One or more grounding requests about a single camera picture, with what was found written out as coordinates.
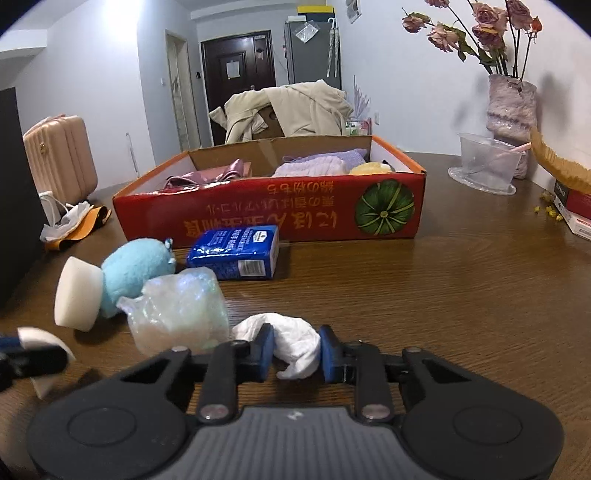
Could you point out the iridescent plastic bag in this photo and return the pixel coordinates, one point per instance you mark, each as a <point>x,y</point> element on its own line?
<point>180,309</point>

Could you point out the clear plastic bowl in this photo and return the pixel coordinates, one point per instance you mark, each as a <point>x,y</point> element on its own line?
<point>480,157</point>

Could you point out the black paper bag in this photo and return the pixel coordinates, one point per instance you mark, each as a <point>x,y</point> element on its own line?
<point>14,207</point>

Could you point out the dried pink roses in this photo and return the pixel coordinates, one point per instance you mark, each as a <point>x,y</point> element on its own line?
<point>443,36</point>

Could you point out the clear plastic lid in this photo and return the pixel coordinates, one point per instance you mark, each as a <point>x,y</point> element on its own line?
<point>461,179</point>

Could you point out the blue tissue pack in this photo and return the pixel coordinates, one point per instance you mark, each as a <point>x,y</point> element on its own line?
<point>231,249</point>

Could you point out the white plastic bag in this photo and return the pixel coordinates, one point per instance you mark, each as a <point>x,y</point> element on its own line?
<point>69,219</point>

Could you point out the wall poster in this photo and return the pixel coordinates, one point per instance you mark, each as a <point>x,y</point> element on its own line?
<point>353,10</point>

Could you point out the scattered yellow petals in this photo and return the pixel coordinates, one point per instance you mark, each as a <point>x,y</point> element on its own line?
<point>548,210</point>

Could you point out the brown cardboard box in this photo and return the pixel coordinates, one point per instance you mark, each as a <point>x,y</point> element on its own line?
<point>270,125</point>

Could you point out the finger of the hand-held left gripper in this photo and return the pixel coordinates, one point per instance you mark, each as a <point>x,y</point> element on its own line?
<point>37,362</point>
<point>9,342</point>

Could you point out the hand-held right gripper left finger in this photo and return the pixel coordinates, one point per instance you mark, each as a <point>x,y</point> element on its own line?
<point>264,353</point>

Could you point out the white folded umbrella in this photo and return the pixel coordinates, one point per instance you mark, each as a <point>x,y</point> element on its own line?
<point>332,46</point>

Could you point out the pink white vase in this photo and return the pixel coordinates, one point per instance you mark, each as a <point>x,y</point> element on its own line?
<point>512,110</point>

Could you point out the grey fridge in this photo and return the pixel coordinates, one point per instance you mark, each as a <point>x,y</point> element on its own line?
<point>304,60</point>

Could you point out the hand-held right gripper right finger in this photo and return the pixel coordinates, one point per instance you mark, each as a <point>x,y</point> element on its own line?
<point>328,355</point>

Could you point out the purple woven pouch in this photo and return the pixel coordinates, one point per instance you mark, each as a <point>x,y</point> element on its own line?
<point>318,164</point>

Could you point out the white and yellow sheep plush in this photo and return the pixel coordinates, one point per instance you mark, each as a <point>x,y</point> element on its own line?
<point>369,168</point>

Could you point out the pink suitcase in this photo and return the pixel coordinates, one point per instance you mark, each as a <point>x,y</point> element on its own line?
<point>60,157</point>

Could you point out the yellow pleated paper piece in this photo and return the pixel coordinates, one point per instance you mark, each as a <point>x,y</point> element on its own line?
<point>558,161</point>

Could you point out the white round sponge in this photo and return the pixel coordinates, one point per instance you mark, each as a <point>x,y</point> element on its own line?
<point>78,295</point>

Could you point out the beige coat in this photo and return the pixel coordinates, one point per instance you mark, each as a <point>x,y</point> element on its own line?
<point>304,110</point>

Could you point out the white interior door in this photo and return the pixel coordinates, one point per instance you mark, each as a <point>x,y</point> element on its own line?
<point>180,92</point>

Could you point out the light blue plush toy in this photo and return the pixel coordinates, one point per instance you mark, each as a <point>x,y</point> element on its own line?
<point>134,272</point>

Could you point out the orange cloth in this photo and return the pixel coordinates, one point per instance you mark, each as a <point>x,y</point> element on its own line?
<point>94,221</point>

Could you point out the dark brown door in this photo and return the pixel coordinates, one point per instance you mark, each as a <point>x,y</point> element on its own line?
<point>217,101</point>

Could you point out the pink satin scrunchie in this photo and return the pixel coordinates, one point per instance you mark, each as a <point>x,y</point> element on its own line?
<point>207,177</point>

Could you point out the red cardboard box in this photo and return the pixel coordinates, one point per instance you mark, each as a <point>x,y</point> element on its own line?
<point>300,212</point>

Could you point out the purple paper decoration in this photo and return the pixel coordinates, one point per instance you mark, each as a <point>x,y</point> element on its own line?
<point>361,99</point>

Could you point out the yellow box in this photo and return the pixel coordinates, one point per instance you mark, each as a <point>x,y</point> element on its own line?
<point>315,10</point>

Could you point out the pink spoon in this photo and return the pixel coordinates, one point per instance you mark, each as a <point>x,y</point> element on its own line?
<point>521,147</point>

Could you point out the white tissue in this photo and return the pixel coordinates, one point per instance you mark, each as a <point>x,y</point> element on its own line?
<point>295,337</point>

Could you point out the white wedge sponge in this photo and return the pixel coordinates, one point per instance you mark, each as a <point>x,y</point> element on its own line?
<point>44,337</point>

